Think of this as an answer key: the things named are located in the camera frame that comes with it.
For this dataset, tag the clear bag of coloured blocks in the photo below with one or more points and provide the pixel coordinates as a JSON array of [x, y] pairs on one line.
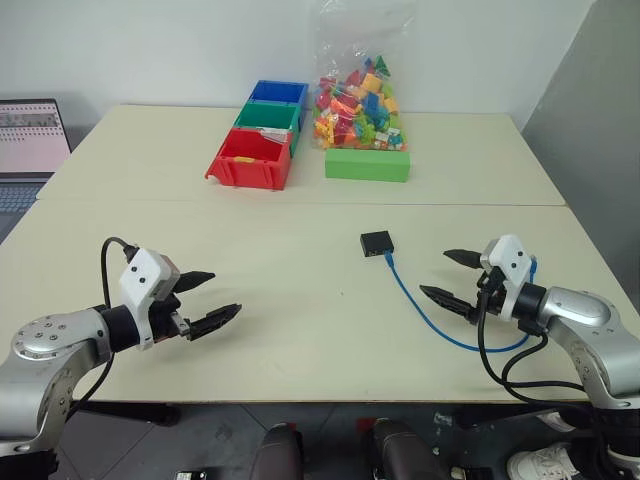
[[360, 115]]

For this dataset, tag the green plastic storage bin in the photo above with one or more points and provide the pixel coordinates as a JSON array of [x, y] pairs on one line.
[[265, 116]]

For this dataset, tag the blue plastic storage bin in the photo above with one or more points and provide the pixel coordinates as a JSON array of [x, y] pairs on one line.
[[277, 92]]

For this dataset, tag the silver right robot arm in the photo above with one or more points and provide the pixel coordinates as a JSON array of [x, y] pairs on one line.
[[585, 320]]

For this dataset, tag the dark rounded shape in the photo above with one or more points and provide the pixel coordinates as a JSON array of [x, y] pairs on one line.
[[400, 450], [277, 452]]

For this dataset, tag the red plastic storage bin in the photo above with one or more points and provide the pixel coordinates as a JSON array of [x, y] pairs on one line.
[[250, 172]]

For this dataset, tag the small yellow piece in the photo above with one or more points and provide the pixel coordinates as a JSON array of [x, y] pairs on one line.
[[244, 159]]

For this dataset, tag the grey partition panel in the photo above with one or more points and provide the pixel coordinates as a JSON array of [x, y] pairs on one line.
[[600, 150]]

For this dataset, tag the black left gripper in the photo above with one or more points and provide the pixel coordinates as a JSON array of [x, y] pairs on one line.
[[165, 320]]

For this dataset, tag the green rectangular block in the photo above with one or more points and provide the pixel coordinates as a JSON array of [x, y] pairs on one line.
[[367, 165]]

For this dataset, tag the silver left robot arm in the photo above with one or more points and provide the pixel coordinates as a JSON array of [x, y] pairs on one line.
[[55, 345]]

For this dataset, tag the clear plastic wrapper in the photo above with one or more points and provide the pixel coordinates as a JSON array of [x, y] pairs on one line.
[[277, 135]]

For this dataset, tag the small black box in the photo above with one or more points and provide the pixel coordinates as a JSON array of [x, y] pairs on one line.
[[376, 242]]

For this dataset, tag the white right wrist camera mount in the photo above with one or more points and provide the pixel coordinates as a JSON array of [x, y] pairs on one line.
[[510, 260]]

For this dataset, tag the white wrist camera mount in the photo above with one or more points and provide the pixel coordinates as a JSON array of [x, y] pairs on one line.
[[510, 260], [142, 272]]

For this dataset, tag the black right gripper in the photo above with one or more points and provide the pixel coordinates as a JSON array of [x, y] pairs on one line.
[[492, 297]]

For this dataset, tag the grey laptop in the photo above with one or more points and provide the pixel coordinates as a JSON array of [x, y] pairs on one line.
[[25, 135]]

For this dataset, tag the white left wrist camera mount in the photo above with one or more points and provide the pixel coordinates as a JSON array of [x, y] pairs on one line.
[[142, 272]]

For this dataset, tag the white sneaker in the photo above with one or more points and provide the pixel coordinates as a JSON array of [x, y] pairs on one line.
[[557, 421], [540, 462]]

